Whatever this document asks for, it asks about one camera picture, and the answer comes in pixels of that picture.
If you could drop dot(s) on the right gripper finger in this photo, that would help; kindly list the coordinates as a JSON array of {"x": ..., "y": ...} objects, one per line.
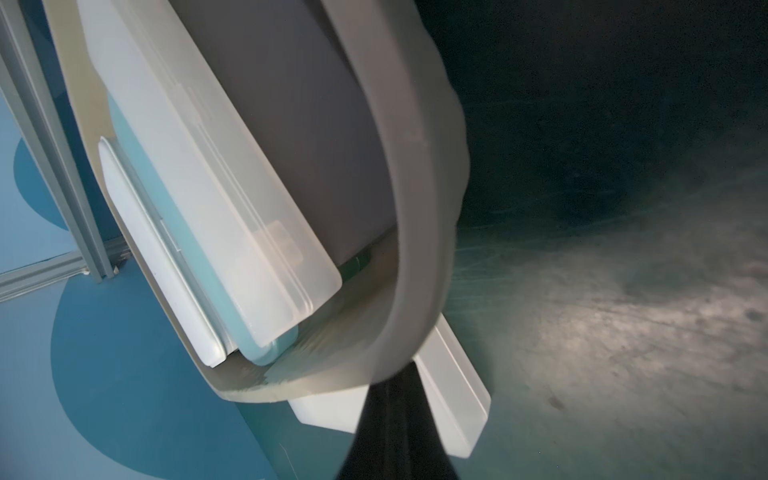
[{"x": 396, "y": 437}]

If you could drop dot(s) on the clear pencil case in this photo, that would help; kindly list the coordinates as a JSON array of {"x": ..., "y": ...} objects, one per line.
[
  {"x": 458, "y": 399},
  {"x": 268, "y": 259}
]

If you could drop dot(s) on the light blue pencil case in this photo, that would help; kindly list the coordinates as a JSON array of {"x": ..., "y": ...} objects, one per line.
[{"x": 186, "y": 251}]

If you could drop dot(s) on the dark green pencil case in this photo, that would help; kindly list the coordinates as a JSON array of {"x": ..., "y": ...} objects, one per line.
[{"x": 355, "y": 265}]

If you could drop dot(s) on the white pencil case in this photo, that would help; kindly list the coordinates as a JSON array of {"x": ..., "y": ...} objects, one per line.
[{"x": 206, "y": 342}]

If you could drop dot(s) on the beige storage box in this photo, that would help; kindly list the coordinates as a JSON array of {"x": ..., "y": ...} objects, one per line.
[{"x": 351, "y": 104}]

